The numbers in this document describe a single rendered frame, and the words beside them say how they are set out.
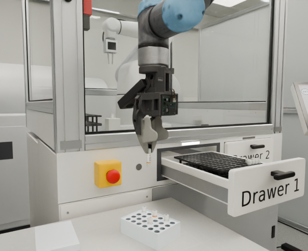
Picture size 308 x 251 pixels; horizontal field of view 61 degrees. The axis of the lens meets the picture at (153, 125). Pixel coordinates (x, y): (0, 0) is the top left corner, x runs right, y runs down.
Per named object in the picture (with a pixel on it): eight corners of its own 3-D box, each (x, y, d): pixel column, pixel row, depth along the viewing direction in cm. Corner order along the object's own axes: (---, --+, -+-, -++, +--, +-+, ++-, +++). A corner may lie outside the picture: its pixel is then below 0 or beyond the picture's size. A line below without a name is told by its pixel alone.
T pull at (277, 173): (295, 176, 66) (295, 171, 66) (277, 181, 62) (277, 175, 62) (282, 173, 69) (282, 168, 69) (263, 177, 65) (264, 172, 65)
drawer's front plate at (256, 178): (304, 195, 75) (305, 158, 74) (232, 217, 60) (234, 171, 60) (298, 193, 77) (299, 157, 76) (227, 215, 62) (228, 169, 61)
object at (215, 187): (294, 189, 76) (295, 169, 75) (232, 207, 63) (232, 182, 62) (202, 163, 110) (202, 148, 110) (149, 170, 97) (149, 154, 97)
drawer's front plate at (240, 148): (272, 162, 119) (273, 138, 118) (227, 170, 104) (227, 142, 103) (269, 161, 120) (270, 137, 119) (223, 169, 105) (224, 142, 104)
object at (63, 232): (79, 250, 57) (79, 243, 57) (36, 260, 53) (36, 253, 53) (70, 226, 69) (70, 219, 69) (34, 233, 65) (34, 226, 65)
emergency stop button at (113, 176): (121, 183, 74) (121, 169, 74) (107, 185, 72) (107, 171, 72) (117, 180, 77) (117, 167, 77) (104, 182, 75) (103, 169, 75)
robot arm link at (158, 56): (131, 49, 63) (153, 54, 69) (131, 68, 64) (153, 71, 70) (154, 45, 58) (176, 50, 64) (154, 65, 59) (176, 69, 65)
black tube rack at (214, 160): (261, 184, 81) (262, 163, 80) (220, 193, 72) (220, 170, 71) (211, 168, 100) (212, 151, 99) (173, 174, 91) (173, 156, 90)
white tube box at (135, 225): (180, 236, 63) (180, 221, 63) (157, 251, 57) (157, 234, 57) (143, 221, 72) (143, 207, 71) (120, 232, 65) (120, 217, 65)
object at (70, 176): (281, 163, 125) (282, 132, 124) (57, 204, 73) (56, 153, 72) (169, 139, 206) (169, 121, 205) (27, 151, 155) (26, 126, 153)
